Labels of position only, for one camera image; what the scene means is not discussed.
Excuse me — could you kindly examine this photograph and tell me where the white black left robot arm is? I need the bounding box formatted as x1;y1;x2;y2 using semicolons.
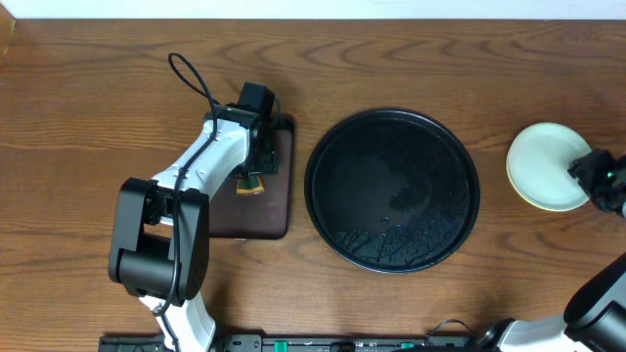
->
109;104;278;351

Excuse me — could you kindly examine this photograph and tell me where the yellow plate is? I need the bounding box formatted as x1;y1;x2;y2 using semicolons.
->
506;166;563;212

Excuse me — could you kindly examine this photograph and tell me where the light green plate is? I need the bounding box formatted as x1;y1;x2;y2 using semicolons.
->
506;122;591;212

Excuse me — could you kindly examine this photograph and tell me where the green yellow sponge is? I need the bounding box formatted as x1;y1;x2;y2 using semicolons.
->
236;175;265;196

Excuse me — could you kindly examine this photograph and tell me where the black rectangular tray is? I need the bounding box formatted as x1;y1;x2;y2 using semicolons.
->
209;115;294;240

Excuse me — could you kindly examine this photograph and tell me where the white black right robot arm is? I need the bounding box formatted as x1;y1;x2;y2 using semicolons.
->
475;150;625;352

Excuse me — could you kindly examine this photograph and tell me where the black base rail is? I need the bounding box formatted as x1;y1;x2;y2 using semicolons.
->
98;334;478;352

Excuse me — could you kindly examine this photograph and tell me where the black round tray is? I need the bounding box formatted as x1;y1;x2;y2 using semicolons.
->
304;109;480;274

